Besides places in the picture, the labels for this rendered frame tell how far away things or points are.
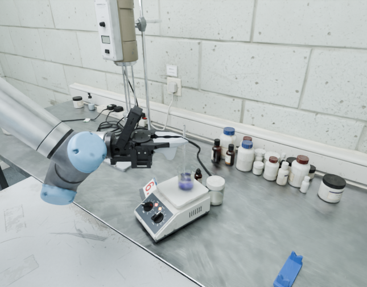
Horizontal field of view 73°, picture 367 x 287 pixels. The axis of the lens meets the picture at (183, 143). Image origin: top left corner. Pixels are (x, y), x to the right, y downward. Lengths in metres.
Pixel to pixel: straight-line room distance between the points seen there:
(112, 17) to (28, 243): 0.73
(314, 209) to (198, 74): 0.73
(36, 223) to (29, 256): 0.12
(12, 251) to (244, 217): 0.65
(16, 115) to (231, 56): 0.82
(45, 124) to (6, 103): 0.07
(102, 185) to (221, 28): 0.77
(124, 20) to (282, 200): 0.82
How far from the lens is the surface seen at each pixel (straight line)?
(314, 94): 1.03
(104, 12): 0.96
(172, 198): 0.72
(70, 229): 0.83
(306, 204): 0.93
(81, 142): 0.52
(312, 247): 0.80
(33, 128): 0.54
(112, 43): 0.95
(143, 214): 0.76
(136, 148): 0.64
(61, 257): 0.77
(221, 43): 1.11
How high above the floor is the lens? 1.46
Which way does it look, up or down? 28 degrees down
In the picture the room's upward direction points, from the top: straight up
